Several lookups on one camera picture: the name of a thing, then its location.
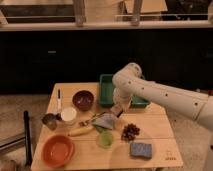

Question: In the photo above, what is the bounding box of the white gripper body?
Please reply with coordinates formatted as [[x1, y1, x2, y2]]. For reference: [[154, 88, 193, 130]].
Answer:
[[110, 88, 132, 117]]

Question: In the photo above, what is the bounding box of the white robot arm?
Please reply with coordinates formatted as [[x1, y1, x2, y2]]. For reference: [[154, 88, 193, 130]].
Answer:
[[112, 63, 213, 171]]

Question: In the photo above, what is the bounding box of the green plastic cup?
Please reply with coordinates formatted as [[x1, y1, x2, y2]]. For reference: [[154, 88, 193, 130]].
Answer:
[[97, 131, 113, 148]]

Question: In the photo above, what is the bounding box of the white plastic cup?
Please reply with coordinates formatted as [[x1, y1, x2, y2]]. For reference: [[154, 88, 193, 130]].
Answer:
[[61, 107, 77, 122]]

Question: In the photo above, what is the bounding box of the metal measuring cup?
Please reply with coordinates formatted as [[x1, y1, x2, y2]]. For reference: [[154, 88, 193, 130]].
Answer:
[[42, 113, 60, 130]]

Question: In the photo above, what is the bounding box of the green plastic tray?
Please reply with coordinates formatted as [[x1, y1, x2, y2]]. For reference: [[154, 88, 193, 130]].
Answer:
[[98, 74, 150, 108]]

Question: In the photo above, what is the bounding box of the grey cloth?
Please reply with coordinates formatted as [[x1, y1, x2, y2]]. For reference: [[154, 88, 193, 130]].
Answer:
[[92, 113, 116, 130]]

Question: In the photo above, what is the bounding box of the bunch of dark grapes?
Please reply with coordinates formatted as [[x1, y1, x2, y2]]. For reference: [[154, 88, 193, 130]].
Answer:
[[121, 124, 140, 142]]

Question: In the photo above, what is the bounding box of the dark red bowl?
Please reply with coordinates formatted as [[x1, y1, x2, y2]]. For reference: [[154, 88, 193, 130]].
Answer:
[[72, 90, 94, 111]]

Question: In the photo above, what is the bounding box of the yellow banana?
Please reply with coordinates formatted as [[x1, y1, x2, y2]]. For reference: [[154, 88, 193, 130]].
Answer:
[[68, 125, 94, 137]]

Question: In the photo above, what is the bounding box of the blue sponge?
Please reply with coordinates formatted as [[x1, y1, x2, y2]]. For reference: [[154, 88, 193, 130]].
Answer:
[[130, 142, 152, 159]]

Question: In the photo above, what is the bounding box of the orange plastic bowl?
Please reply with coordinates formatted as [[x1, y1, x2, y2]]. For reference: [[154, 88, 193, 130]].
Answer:
[[41, 135, 75, 168]]

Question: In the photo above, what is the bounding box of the yellow handled fork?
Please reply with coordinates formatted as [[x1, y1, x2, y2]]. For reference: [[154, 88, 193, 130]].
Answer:
[[78, 112, 106, 126]]

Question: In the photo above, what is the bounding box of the black chair frame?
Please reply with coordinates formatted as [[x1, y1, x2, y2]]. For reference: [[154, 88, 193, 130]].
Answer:
[[0, 111, 32, 166]]

